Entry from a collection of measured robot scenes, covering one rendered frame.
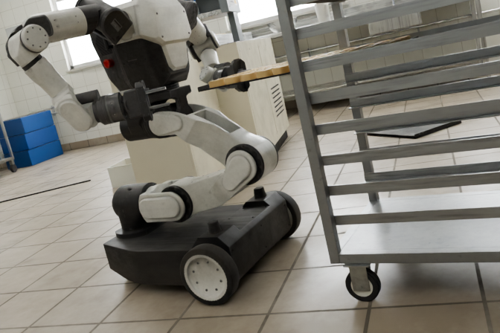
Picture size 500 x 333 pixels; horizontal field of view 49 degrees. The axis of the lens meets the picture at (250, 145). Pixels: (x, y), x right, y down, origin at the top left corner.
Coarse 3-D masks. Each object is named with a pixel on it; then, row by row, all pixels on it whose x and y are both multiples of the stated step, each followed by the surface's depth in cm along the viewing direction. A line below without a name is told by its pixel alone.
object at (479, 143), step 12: (420, 144) 141; (432, 144) 139; (444, 144) 138; (456, 144) 137; (468, 144) 135; (480, 144) 134; (492, 144) 133; (324, 156) 154; (336, 156) 152; (348, 156) 150; (360, 156) 149; (372, 156) 147; (384, 156) 146; (396, 156) 144; (408, 156) 143
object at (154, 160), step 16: (192, 64) 299; (192, 80) 294; (192, 96) 289; (208, 96) 318; (128, 144) 279; (144, 144) 277; (160, 144) 276; (176, 144) 274; (144, 160) 279; (160, 160) 277; (176, 160) 276; (192, 160) 274; (208, 160) 296; (144, 176) 281; (160, 176) 279; (176, 176) 278
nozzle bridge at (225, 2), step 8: (192, 0) 335; (200, 0) 334; (208, 0) 333; (216, 0) 332; (224, 0) 323; (232, 0) 337; (200, 8) 335; (208, 8) 334; (216, 8) 333; (224, 8) 324; (232, 8) 333; (200, 16) 331; (208, 16) 330; (216, 16) 342; (232, 16) 334; (232, 24) 335; (232, 32) 336; (240, 32) 343; (240, 40) 339
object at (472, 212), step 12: (336, 216) 157; (348, 216) 155; (360, 216) 153; (372, 216) 152; (384, 216) 150; (396, 216) 149; (408, 216) 147; (420, 216) 145; (432, 216) 144; (444, 216) 143; (456, 216) 141; (468, 216) 140; (480, 216) 138; (492, 216) 137
